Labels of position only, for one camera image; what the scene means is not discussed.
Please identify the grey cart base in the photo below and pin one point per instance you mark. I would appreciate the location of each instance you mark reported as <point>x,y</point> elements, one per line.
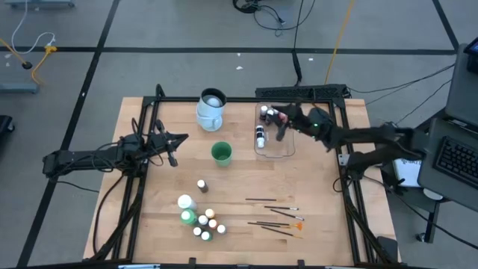
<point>37,3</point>
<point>18,87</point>

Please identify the grey desk upper shelf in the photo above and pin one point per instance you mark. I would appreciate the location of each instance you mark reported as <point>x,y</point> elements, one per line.
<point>463,93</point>

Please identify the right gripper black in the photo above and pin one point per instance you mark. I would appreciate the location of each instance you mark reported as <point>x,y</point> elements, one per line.
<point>306,121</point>

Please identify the clear plastic bin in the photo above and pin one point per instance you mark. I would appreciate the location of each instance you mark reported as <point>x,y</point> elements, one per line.
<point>276,149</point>

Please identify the yellow paint bottle white cap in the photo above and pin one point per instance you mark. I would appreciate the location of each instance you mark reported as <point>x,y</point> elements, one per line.
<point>210,213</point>

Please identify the brown paint bottle white cap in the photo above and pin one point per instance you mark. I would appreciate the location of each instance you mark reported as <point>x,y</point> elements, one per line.
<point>202,185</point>

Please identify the black perforated box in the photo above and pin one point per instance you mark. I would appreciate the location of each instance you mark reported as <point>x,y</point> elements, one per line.
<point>291,91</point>

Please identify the small green paint bottle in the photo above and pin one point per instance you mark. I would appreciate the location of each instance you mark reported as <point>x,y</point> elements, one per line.
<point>197,231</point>
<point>205,236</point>

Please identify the green plastic cup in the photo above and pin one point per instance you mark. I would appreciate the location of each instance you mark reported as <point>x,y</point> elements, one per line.
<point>221,151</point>

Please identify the red paint bottle white cap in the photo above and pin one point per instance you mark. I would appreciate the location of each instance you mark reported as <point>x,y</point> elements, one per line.
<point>283,118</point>

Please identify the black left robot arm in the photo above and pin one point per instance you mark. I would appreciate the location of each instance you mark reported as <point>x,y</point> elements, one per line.
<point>74,160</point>

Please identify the large green paint bottle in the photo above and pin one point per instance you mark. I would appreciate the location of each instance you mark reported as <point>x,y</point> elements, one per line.
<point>187,216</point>

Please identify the dark grey desk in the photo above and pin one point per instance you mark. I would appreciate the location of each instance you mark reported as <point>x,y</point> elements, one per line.
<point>459,194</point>

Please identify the dark green paint bottle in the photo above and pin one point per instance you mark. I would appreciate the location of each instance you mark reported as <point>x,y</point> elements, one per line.
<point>270,112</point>

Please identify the lavender paint bottle white cap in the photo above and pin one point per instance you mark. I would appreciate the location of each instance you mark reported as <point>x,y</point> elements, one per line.
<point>263,109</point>

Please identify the white printed box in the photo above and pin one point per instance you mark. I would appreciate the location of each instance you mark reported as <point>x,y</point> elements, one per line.
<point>407,172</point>

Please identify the large white paint bottle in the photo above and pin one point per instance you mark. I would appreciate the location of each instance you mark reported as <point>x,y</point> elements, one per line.
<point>186,202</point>

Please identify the black keyboard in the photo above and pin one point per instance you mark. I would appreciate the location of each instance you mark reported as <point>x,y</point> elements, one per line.
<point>457,160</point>

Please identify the black caster base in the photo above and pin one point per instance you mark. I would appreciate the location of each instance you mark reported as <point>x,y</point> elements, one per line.
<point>4,125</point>

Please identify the black paintbrush silver ferrule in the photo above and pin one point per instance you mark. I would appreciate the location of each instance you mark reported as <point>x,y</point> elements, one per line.
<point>280,207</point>
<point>285,214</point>

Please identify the large display monitor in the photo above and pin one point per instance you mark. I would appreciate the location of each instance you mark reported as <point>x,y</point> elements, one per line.
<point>472,52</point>

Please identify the white round object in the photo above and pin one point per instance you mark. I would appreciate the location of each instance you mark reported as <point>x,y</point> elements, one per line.
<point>432,194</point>

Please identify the white tilted pitcher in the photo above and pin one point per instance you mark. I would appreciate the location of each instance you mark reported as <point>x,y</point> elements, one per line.
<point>209,116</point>

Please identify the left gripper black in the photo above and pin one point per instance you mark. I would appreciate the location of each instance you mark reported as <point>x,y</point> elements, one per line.
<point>158,143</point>

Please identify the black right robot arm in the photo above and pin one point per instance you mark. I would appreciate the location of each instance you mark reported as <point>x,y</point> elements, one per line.
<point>373,135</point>

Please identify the grey paint bottle white cap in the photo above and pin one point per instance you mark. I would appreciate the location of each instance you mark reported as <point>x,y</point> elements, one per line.
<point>221,229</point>

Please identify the orange paint bottle white cap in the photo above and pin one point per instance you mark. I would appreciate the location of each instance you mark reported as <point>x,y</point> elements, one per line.
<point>213,224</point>

